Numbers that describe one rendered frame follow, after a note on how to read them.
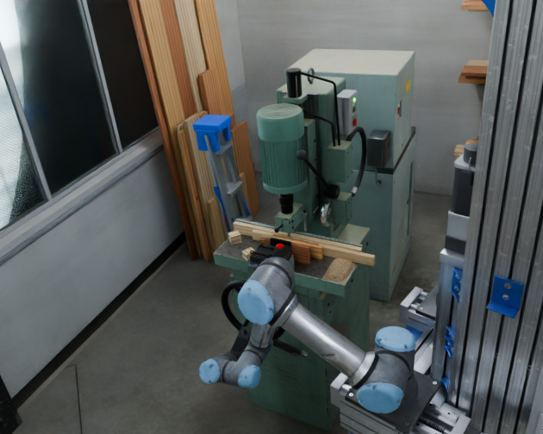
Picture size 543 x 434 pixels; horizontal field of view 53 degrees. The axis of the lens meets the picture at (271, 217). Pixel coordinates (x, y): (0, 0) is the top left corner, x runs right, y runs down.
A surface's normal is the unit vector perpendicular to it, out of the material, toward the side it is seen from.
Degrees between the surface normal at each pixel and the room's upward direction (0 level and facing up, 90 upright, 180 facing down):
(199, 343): 0
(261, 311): 86
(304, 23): 90
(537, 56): 90
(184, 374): 0
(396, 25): 90
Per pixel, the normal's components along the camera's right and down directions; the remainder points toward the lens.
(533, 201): -0.62, 0.44
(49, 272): 0.91, 0.15
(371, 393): -0.30, 0.57
